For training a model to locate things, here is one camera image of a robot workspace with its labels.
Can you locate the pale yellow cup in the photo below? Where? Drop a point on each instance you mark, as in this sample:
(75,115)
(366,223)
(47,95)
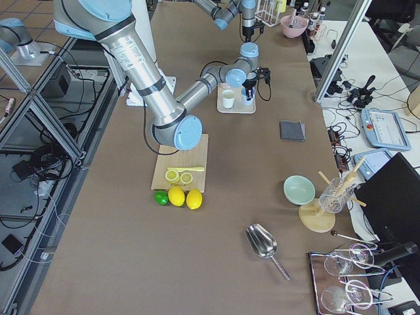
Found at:
(228,98)

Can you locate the black monitor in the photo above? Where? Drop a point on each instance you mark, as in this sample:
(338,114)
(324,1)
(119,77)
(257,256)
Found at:
(392,201)

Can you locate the grey folded cloth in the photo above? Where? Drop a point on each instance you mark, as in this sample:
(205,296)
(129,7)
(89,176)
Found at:
(294,131)

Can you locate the yellow plastic knife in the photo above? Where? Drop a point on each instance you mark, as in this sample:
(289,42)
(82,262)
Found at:
(183,169)

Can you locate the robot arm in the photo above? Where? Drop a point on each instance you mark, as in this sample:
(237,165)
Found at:
(114,24)
(222,17)

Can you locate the white dish rack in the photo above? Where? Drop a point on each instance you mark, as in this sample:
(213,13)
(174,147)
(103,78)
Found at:
(268,11)

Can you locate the cream rabbit tray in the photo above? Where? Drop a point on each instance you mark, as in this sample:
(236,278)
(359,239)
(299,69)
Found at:
(238,107)

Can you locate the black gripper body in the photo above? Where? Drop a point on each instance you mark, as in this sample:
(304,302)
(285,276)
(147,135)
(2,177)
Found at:
(247,33)
(251,83)

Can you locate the light blue cup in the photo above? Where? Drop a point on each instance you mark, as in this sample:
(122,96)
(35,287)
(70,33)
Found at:
(247,100)

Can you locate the wine glass rack tray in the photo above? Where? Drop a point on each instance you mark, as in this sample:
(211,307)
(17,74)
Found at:
(339,280)

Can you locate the pink mixing bowl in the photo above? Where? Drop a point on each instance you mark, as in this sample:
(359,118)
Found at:
(298,27)

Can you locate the green lime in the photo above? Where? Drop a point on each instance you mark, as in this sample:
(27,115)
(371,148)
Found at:
(161,197)

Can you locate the clear glass cup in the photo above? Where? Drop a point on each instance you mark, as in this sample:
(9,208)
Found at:
(336,195)

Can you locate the teach pendant tablet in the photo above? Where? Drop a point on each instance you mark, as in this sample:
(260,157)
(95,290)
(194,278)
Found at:
(383,129)

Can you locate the mint green bowl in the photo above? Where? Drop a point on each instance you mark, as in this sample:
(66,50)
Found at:
(299,190)

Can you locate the whole yellow lemon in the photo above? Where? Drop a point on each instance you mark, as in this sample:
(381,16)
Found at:
(176,196)
(194,199)

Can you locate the wooden cutting board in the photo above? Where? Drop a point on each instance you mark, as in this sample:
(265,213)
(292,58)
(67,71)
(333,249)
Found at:
(196,157)

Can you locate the wooden cup stand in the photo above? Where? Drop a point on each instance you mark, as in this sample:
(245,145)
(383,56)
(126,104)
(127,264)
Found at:
(318,220)

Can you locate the metal scoop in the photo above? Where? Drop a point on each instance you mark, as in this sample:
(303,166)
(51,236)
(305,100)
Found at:
(264,245)

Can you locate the lemon slice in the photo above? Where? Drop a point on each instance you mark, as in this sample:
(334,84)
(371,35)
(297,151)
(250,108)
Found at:
(186,178)
(172,176)

